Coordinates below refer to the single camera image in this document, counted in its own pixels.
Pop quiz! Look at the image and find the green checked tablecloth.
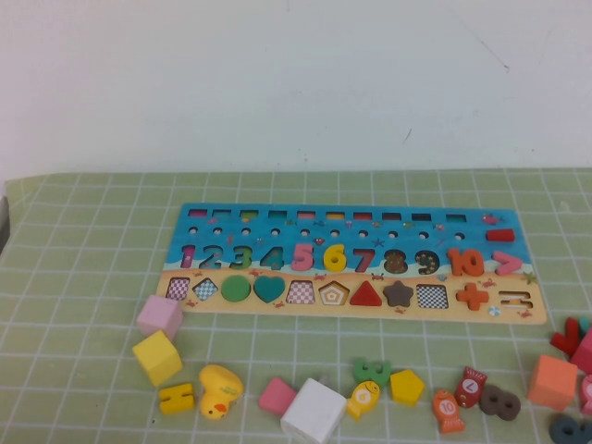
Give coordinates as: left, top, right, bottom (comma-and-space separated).
0, 168, 592, 444

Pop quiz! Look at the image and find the pink number five piece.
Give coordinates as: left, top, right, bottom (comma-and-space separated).
290, 243, 316, 273

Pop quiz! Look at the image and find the teal heart shape piece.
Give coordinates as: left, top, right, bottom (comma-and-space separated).
253, 276, 286, 304

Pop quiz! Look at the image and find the yellow pentagon shape piece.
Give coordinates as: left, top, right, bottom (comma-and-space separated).
389, 368, 426, 407

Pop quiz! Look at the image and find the brown number eight piece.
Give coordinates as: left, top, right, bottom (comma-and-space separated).
478, 383, 522, 421

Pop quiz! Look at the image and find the red less-than sign piece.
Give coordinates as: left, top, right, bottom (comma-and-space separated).
549, 316, 585, 357

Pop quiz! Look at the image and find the red fish piece seven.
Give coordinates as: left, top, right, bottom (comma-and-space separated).
454, 366, 487, 409

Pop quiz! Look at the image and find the yellow wooden cube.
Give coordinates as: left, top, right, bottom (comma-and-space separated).
131, 329, 183, 388

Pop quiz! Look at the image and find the red triangle shape piece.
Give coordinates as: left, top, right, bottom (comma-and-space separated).
349, 280, 384, 307

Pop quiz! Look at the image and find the yellow equals sign piece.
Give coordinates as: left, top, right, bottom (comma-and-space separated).
158, 382, 195, 414

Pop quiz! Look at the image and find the pink quadrilateral shape piece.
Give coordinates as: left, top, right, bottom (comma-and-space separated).
257, 376, 298, 415

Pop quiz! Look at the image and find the grey object at table edge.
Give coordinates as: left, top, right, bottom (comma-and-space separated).
0, 193, 10, 253

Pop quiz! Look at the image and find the orange wooden cube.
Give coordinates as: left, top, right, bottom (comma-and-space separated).
526, 354, 579, 413

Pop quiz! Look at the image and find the yellow number six piece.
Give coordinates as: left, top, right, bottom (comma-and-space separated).
322, 243, 348, 274

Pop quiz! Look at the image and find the green circle shape piece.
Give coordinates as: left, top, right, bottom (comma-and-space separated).
220, 275, 253, 302

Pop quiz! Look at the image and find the green number three piece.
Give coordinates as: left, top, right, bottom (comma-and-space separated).
353, 356, 392, 388

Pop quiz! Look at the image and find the brown star shape piece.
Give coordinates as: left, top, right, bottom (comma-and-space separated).
382, 280, 415, 308

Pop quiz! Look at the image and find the white wooden cube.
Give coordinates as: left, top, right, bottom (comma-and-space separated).
279, 377, 348, 444

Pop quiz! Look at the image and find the light pink wooden cube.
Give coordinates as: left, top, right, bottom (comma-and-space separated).
136, 294, 185, 342

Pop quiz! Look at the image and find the magenta wooden cube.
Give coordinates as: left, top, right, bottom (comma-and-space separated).
569, 326, 592, 376

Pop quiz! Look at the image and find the yellow rubber duck toy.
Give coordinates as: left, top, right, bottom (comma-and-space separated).
198, 364, 244, 421

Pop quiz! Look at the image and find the orange number ten piece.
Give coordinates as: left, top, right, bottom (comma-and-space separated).
446, 248, 486, 278

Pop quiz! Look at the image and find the blue wooden number puzzle board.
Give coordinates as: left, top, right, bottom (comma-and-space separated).
155, 203, 549, 327

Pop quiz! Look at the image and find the yellow fish piece six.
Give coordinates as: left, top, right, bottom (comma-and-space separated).
345, 379, 381, 421

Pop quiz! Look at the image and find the orange plus sign piece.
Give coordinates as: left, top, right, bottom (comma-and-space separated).
455, 282, 490, 312

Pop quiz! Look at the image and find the orange fish piece ten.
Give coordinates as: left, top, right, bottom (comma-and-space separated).
432, 388, 465, 435

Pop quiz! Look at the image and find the dark grey number nine piece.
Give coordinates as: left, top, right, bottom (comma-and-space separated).
549, 414, 592, 444

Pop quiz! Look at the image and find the pink greater-than sign piece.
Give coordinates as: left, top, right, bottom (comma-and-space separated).
491, 251, 524, 277

